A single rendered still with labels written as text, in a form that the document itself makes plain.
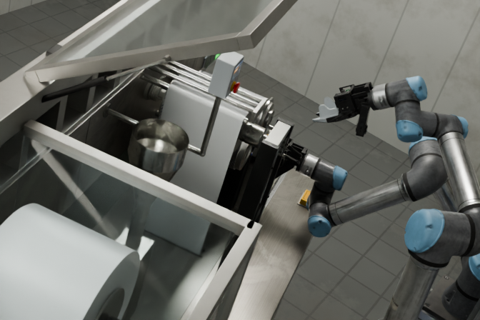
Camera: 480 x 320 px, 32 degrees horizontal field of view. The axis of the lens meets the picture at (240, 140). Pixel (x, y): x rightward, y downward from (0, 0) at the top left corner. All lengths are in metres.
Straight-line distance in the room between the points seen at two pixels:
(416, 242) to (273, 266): 0.64
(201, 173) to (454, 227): 0.76
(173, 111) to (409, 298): 0.85
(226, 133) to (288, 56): 3.14
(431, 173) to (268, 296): 0.64
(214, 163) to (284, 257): 0.48
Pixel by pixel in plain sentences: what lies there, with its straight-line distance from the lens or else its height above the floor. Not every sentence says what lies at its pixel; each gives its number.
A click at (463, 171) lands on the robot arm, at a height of 1.48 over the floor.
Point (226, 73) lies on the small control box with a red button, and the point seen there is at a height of 1.68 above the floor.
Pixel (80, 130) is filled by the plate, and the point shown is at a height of 1.42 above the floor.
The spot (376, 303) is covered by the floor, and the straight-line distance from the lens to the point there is 4.16.
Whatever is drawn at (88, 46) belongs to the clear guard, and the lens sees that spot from 1.97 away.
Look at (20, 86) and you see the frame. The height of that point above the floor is 1.65.
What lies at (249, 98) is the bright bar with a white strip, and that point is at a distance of 2.42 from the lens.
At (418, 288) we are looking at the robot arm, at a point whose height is 1.25.
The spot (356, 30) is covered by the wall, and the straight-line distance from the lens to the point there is 5.22.
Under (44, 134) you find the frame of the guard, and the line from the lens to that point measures 1.82.
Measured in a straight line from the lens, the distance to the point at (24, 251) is 1.56.
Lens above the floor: 2.67
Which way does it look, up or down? 33 degrees down
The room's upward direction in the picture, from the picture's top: 18 degrees clockwise
